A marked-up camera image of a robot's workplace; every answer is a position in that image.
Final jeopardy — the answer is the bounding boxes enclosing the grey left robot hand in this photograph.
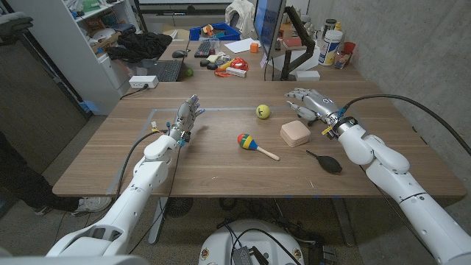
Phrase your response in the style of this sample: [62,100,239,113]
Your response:
[168,93,206,144]

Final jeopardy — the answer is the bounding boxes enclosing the black rubber air blower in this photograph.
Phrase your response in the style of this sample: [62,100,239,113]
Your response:
[305,149,344,175]

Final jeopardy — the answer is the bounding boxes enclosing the red cup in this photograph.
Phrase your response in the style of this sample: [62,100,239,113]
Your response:
[341,41,357,57]

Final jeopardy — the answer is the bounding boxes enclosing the white wipes canister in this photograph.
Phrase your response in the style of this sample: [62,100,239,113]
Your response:
[318,29,344,67]

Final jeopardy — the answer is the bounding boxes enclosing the white robot torso base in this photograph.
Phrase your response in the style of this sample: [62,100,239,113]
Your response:
[198,219,306,265]

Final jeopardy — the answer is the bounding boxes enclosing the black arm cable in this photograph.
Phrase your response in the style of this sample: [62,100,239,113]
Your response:
[337,93,471,156]
[114,128,169,199]

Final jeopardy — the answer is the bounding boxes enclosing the pink square jewelry box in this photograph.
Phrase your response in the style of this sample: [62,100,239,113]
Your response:
[280,119,312,149]

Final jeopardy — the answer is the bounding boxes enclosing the white flat box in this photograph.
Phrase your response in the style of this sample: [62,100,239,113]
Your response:
[294,69,322,82]

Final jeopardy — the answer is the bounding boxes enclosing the colourful striped wooden maraca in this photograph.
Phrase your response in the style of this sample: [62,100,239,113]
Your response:
[237,133,281,162]

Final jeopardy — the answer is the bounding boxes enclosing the white shelf unit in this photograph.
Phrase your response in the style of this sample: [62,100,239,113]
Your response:
[6,0,144,116]

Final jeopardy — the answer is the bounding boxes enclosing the computer monitor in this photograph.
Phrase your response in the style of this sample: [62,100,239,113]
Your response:
[253,0,288,62]

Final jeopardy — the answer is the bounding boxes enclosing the dark gloved person hand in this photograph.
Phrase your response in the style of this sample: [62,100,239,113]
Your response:
[0,10,35,47]

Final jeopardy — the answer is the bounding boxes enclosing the grey table leg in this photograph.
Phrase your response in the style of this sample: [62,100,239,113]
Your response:
[332,197,357,248]
[147,197,169,245]

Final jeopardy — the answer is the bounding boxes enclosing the yellow tennis ball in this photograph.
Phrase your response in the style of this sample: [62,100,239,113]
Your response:
[255,104,272,120]

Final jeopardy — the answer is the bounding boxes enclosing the white sneaker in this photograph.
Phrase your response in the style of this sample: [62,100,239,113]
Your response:
[70,196,113,217]

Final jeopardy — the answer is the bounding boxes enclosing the white jacket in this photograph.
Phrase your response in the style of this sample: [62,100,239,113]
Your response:
[224,0,257,38]

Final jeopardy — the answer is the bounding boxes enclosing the blue plastic bin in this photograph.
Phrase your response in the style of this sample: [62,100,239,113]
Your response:
[188,21,242,42]

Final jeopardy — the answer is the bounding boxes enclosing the white paper sheet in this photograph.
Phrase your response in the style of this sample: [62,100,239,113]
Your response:
[224,37,262,54]

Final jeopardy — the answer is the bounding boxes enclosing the person leg dark trousers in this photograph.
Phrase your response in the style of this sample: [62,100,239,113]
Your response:
[0,130,80,213]

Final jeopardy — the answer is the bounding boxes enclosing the dark lidded bottle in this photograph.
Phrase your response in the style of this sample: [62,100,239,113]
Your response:
[322,18,338,38]

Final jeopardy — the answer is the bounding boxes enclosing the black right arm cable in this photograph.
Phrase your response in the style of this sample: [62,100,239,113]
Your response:
[337,93,471,156]

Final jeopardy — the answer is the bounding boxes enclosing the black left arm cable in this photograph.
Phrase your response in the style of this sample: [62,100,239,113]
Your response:
[114,128,169,199]

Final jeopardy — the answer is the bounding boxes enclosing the small white long box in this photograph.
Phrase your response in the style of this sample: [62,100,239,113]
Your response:
[225,66,248,79]

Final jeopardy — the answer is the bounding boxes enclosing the black crumpled cloth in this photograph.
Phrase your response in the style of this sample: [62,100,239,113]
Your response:
[105,30,174,64]

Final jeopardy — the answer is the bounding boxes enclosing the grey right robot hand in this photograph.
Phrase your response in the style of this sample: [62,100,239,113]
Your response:
[285,87,358,139]

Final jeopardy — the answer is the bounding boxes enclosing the black laptop keyboard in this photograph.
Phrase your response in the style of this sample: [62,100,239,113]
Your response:
[141,58,185,82]

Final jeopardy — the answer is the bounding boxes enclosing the red coiled cord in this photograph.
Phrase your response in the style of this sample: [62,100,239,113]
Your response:
[230,57,250,72]

